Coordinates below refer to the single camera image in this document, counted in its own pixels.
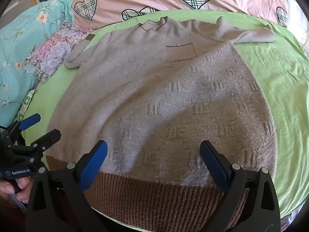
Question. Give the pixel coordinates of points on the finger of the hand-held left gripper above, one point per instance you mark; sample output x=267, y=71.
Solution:
x=49, y=137
x=30, y=121

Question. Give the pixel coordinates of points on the light green bed sheet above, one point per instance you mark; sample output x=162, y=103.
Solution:
x=277, y=77

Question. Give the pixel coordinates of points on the green patterned cloth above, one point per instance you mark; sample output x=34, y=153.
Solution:
x=25, y=104

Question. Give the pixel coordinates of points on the teal floral pillow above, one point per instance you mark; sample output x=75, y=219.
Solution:
x=19, y=41

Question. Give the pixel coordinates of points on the pastel floral blanket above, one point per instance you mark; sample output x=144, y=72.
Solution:
x=53, y=50

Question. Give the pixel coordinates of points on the person's left hand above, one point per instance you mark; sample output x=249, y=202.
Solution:
x=10, y=189

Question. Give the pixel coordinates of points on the beige knit sweater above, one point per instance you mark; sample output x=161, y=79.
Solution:
x=157, y=89

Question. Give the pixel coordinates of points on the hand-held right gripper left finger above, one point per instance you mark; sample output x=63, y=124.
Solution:
x=93, y=165

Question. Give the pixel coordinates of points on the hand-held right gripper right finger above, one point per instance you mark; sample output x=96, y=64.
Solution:
x=215, y=165

